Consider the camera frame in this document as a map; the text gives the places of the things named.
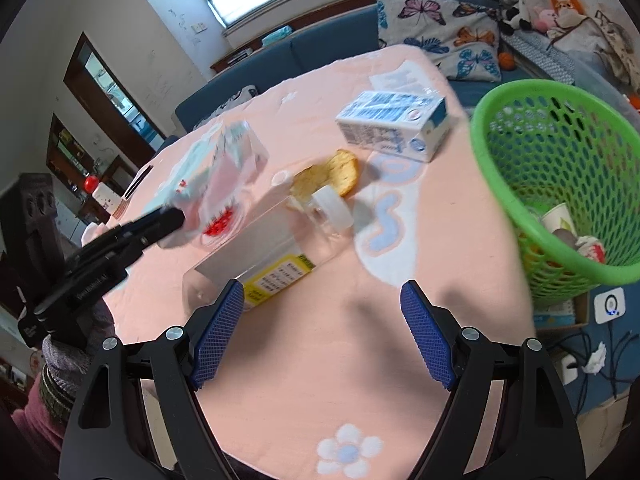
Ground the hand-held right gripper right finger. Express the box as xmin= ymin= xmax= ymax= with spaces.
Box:
xmin=400 ymin=280 xmax=586 ymax=480

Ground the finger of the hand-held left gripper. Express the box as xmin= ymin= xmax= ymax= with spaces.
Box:
xmin=75 ymin=207 xmax=186 ymax=273

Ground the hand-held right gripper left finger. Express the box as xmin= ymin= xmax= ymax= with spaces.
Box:
xmin=57 ymin=279 xmax=246 ymax=480

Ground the clear plastic bag wrapper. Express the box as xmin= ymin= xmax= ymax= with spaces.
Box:
xmin=150 ymin=120 xmax=270 ymax=251

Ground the clear bottle yellow label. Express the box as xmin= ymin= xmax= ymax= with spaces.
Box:
xmin=182 ymin=185 xmax=356 ymax=316

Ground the green plastic basket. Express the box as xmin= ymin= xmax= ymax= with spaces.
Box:
xmin=470 ymin=79 xmax=640 ymax=308

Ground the white paper cup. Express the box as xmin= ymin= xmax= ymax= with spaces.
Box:
xmin=540 ymin=202 xmax=576 ymax=236

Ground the white paper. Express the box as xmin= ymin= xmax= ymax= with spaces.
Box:
xmin=575 ymin=235 xmax=608 ymax=266

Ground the bread slice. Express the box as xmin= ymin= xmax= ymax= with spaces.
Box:
xmin=289 ymin=149 xmax=360 ymax=198

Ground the white blue milk carton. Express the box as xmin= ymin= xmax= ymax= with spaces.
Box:
xmin=335 ymin=90 xmax=450 ymax=163

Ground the person's left forearm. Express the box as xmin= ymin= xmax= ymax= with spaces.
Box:
xmin=25 ymin=300 xmax=116 ymax=461

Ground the black remote control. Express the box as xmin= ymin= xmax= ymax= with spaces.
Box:
xmin=122 ymin=164 xmax=155 ymax=202

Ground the white bottle red cap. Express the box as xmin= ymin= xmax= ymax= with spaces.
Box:
xmin=82 ymin=175 xmax=123 ymax=221

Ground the pink printed blanket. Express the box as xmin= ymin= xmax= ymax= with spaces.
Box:
xmin=102 ymin=45 xmax=538 ymax=480

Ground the black plastic object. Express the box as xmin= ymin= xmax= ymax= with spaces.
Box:
xmin=17 ymin=174 xmax=67 ymax=261

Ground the wooden cabinet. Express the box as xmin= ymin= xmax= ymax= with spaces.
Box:
xmin=46 ymin=112 xmax=136 ymax=201

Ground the white blue packet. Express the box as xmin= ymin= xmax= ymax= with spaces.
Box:
xmin=532 ymin=305 xmax=576 ymax=328

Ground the white power adapter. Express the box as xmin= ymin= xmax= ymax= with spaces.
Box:
xmin=555 ymin=352 xmax=583 ymax=386

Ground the small butterfly pillow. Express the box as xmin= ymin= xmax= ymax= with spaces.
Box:
xmin=192 ymin=85 xmax=261 ymax=128

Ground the cardboard box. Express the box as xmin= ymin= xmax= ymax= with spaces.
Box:
xmin=532 ymin=292 xmax=591 ymax=331

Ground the wooden doorway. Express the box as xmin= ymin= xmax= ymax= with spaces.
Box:
xmin=62 ymin=31 xmax=168 ymax=153

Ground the crumpled white tissue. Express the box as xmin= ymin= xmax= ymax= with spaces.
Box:
xmin=582 ymin=341 xmax=608 ymax=376

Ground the white square device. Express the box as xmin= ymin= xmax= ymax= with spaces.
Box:
xmin=594 ymin=287 xmax=628 ymax=326

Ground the blue floor mat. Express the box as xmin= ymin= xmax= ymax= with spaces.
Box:
xmin=535 ymin=280 xmax=640 ymax=416

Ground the blue sofa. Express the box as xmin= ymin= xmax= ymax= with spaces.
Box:
xmin=172 ymin=0 xmax=501 ymax=133

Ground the wooden window ledge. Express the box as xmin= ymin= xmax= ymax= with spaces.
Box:
xmin=210 ymin=7 xmax=381 ymax=73

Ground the grey patterned cushion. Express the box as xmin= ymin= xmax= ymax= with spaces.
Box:
xmin=502 ymin=30 xmax=576 ymax=83

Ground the large butterfly pillow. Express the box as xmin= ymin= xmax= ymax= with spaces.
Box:
xmin=375 ymin=0 xmax=503 ymax=83

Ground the clear storage box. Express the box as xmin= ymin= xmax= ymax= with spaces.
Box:
xmin=575 ymin=60 xmax=640 ymax=111

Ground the pink plush toy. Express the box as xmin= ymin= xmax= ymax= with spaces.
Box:
xmin=531 ymin=7 xmax=558 ymax=33

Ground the beige cloth bag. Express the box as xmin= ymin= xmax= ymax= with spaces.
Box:
xmin=547 ymin=10 xmax=633 ymax=86

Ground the orange fox plush toy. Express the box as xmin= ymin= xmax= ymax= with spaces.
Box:
xmin=550 ymin=0 xmax=586 ymax=28

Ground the black cable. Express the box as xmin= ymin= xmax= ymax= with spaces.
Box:
xmin=607 ymin=327 xmax=631 ymax=398

